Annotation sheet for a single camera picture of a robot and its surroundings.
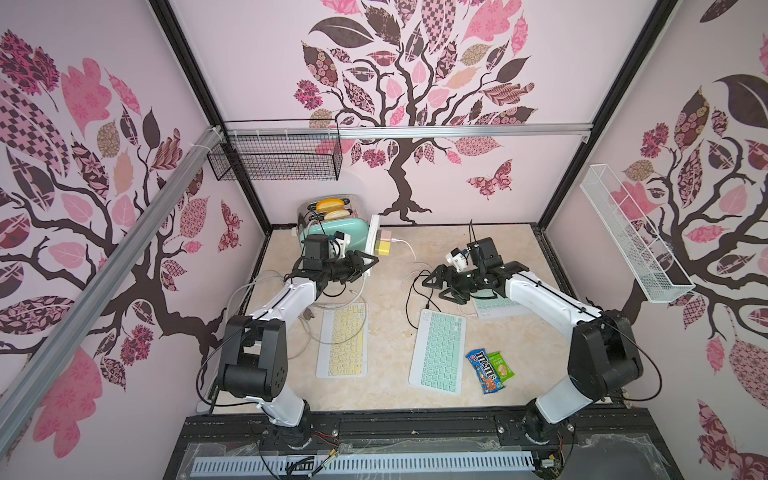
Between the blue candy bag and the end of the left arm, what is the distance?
415 mm

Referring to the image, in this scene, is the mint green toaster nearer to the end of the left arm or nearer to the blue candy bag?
the end of the left arm

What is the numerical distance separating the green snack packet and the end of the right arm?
0.20 metres

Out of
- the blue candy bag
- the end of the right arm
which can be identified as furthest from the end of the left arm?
the blue candy bag

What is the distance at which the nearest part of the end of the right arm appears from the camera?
65 cm

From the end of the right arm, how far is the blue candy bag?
18 centimetres

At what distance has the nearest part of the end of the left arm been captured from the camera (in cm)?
77

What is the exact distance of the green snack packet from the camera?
83cm
